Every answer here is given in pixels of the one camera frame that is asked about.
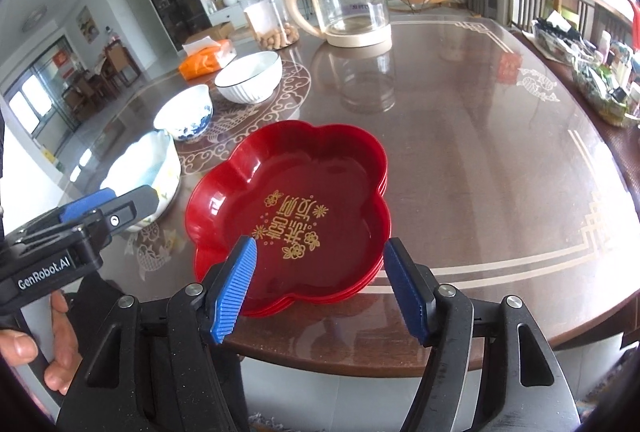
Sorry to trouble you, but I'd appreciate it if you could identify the person's left hand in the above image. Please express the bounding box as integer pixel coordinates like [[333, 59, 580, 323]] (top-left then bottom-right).
[[0, 290, 83, 396]]

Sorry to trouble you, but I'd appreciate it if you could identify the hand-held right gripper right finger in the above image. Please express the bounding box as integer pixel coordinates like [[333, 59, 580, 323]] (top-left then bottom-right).
[[382, 237, 583, 432]]

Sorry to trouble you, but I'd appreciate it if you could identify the white ribbed bowl black rim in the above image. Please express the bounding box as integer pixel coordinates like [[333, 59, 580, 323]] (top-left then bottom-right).
[[214, 50, 283, 104]]

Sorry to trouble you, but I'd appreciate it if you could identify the blue and white scalloped bowl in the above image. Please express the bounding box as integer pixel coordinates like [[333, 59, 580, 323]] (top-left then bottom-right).
[[100, 129, 182, 233]]

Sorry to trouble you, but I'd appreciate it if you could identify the tray of toiletries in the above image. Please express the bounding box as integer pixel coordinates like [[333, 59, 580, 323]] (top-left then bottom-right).
[[532, 9, 640, 127]]

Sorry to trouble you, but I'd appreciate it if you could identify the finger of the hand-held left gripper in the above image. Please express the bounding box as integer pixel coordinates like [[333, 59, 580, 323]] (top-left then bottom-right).
[[75, 185, 169, 243], [59, 188, 117, 223]]

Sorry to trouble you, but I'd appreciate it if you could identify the white television cabinet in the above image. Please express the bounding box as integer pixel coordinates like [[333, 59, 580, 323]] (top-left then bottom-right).
[[207, 4, 251, 30]]

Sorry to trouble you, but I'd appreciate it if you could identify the framed wall painting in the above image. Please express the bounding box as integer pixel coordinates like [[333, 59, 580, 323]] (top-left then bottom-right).
[[75, 6, 98, 43]]

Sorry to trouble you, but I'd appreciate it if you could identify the dark wooden chair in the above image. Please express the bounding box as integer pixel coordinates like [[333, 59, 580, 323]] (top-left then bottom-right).
[[505, 0, 640, 42]]

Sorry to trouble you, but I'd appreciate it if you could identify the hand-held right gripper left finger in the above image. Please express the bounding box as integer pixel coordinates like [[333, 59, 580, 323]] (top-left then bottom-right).
[[56, 236, 258, 432]]

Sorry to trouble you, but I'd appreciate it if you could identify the orange tissue pack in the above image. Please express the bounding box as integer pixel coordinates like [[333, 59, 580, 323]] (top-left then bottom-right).
[[178, 39, 237, 80]]

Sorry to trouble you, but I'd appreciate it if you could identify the dining table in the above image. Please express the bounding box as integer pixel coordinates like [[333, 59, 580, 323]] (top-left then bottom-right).
[[97, 56, 126, 87]]

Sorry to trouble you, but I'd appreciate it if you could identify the wooden dining chair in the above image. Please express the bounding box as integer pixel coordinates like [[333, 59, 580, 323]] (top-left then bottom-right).
[[62, 79, 101, 120], [107, 42, 142, 85]]

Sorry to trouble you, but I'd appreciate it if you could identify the white bowl with blue print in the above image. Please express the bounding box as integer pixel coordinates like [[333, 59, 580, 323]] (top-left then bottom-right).
[[152, 84, 214, 141]]

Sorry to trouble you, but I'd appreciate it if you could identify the clear plastic snack jar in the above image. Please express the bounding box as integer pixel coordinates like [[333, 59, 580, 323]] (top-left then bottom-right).
[[239, 0, 300, 50]]

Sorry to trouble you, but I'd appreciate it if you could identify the round ceiling lamp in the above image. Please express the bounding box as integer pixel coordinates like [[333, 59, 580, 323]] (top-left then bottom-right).
[[20, 9, 51, 30]]

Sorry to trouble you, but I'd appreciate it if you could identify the red flower-shaped plate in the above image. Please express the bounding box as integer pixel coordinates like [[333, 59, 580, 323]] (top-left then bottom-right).
[[197, 152, 392, 313], [184, 121, 392, 307], [200, 162, 391, 319]]

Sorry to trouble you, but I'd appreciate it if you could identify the cardboard box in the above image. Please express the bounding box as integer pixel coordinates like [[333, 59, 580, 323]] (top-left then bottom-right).
[[187, 22, 236, 46]]

